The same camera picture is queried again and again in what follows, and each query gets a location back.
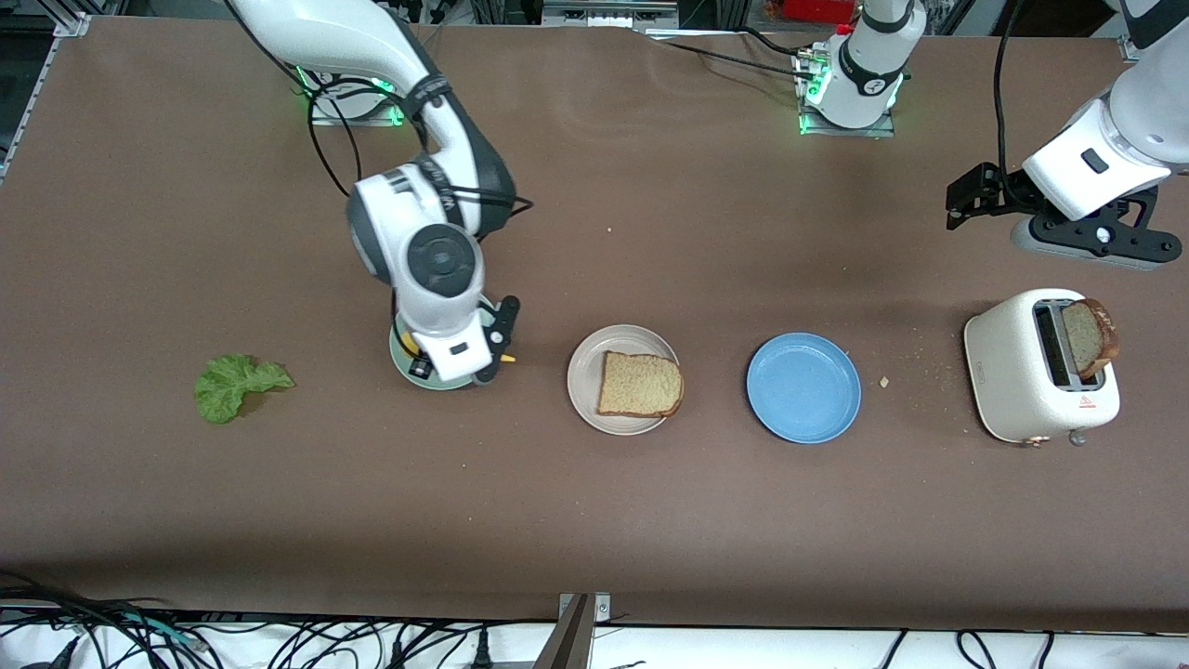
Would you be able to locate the grey metal bar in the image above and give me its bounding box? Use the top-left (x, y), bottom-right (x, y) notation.
top-left (532, 595), bottom-right (595, 669)

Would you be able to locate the grey metal box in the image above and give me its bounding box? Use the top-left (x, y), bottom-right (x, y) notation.
top-left (542, 0), bottom-right (681, 29)

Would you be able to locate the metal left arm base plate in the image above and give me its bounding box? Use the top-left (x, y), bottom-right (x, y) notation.
top-left (797, 46), bottom-right (897, 138)

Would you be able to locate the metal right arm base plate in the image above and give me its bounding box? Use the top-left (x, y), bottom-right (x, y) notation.
top-left (308, 88), bottom-right (410, 127)

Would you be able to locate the black floor cable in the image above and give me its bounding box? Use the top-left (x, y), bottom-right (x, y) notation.
top-left (0, 569), bottom-right (229, 669)

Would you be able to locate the teal cable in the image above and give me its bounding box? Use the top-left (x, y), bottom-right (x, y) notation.
top-left (116, 611), bottom-right (203, 649)

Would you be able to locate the black base power cable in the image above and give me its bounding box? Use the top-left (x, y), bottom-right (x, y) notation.
top-left (641, 26), bottom-right (823, 83)

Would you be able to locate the yellow squeeze bottle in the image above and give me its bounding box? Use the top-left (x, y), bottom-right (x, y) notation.
top-left (398, 330), bottom-right (517, 363)

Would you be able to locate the red box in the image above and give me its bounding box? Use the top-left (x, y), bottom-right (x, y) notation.
top-left (783, 0), bottom-right (857, 24)

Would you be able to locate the beige plate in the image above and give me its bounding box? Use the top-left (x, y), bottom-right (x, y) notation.
top-left (566, 323), bottom-right (683, 437)

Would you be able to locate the blue plate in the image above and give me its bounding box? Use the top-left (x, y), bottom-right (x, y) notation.
top-left (746, 332), bottom-right (863, 445)

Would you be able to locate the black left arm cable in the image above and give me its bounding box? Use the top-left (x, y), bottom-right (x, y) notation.
top-left (992, 0), bottom-right (1041, 207)

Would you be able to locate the green lettuce leaf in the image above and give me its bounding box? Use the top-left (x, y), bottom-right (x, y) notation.
top-left (193, 353), bottom-right (296, 426)

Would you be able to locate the mint green plate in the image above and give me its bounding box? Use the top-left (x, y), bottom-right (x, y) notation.
top-left (388, 295), bottom-right (503, 391)

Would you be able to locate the white toaster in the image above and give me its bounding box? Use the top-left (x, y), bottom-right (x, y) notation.
top-left (963, 288), bottom-right (1122, 449)

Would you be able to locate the metal corner bracket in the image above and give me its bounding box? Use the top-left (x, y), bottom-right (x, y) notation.
top-left (557, 592), bottom-right (612, 625)

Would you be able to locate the toasted bread slice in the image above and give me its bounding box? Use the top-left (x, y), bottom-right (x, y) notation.
top-left (597, 350), bottom-right (686, 418)
top-left (1061, 297), bottom-right (1121, 379)

